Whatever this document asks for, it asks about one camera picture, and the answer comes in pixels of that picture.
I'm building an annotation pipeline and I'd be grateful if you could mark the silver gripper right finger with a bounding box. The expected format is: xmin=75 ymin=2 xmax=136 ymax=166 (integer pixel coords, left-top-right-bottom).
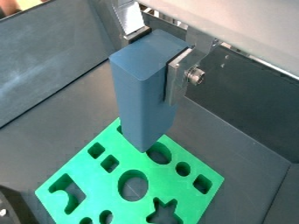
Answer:
xmin=164 ymin=27 xmax=220 ymax=106

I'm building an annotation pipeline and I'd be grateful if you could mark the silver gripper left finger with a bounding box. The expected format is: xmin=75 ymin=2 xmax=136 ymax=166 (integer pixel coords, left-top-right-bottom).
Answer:
xmin=112 ymin=0 xmax=152 ymax=44

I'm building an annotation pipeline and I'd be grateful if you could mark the blue rectangular block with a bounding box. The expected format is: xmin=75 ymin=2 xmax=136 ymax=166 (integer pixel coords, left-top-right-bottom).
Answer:
xmin=109 ymin=30 xmax=188 ymax=152

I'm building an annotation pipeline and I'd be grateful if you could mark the black round object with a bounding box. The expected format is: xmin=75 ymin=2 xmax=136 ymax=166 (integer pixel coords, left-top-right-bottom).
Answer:
xmin=0 ymin=185 xmax=39 ymax=224

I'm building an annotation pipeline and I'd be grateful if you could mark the green shape sorter board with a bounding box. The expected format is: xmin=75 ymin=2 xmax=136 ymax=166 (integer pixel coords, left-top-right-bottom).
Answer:
xmin=35 ymin=120 xmax=224 ymax=224

